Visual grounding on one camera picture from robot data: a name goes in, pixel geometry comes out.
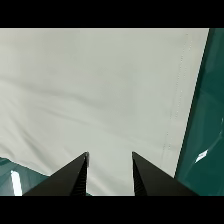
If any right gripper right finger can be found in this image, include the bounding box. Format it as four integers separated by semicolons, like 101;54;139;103
131;151;200;197

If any white shirt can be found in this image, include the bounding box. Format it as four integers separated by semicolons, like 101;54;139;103
0;27;210;197

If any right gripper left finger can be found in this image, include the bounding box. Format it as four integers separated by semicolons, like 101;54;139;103
22;151;90;197

